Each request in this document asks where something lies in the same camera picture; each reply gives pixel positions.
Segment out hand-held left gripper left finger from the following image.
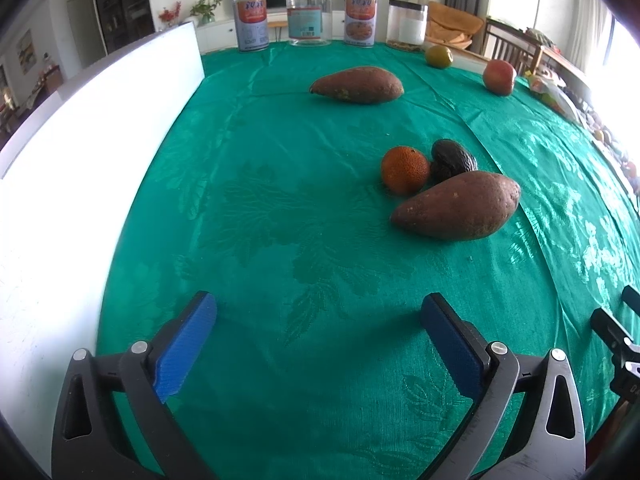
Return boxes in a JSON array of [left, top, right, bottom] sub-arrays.
[[51, 291, 218, 480]]

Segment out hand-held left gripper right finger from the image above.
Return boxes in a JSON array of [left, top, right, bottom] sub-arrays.
[[420, 294, 586, 480]]

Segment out sweet potato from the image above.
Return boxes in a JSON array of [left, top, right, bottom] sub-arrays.
[[308, 66, 405, 106], [389, 170, 522, 242]]

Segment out tangerine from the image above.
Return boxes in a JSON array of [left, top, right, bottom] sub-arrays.
[[381, 145, 431, 196]]

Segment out dark avocado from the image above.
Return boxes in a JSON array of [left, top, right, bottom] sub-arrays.
[[430, 139, 478, 185]]

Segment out white cork-bottom box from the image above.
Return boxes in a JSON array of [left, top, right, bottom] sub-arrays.
[[0, 21, 206, 441]]

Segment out red apple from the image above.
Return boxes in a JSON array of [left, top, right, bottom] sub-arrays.
[[482, 59, 517, 97]]

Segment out yellow-green apple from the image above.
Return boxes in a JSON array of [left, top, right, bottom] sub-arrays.
[[425, 45, 454, 69]]

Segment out clutter of small household items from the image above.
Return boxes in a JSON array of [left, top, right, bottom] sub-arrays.
[[580, 105, 640, 196]]

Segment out green tablecloth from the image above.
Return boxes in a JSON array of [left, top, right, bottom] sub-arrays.
[[95, 40, 640, 480]]

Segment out plastic bag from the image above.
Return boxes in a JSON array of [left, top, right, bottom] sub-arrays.
[[525, 72, 583, 121]]

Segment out wooden slatted bench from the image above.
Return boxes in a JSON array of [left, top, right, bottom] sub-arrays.
[[482, 17, 591, 86]]

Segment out white flat box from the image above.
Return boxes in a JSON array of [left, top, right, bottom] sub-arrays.
[[447, 50, 496, 73]]

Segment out orange lounge chair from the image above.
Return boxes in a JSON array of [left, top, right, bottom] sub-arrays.
[[425, 1, 486, 53]]

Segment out plastic jar with black lid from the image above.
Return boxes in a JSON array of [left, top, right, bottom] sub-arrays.
[[386, 0, 429, 52]]

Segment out red label tin can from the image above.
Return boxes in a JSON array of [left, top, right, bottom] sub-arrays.
[[344, 0, 379, 47], [233, 0, 271, 53]]

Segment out red flower arrangement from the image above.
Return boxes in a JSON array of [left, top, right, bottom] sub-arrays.
[[158, 1, 182, 28]]

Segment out glass jar with gold lid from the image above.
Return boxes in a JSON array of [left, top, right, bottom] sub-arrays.
[[285, 0, 333, 47]]

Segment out dark display cabinet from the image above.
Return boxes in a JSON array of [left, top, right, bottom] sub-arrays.
[[90, 0, 156, 56]]

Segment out framed wall picture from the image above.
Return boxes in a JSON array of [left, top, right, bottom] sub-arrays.
[[15, 30, 36, 66]]

